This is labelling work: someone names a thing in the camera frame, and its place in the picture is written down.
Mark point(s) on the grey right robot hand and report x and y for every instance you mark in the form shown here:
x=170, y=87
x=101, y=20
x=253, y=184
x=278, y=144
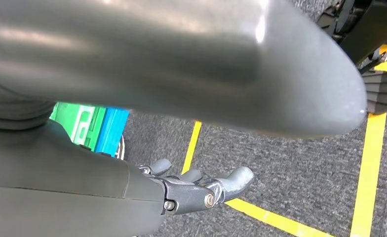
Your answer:
x=66, y=183

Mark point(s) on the blue metal shelf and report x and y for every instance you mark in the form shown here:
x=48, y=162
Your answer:
x=113, y=130

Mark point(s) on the green plastic crate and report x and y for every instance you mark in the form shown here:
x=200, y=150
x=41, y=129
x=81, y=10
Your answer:
x=82, y=124

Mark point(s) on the yellow floor tape square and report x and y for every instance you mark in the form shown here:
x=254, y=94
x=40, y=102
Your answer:
x=370, y=163

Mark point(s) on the black robot foot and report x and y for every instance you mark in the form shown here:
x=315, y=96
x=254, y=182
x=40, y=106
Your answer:
x=384, y=91

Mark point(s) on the black robot leg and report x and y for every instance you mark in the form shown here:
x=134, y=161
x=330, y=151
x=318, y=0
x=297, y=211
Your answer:
x=376, y=26

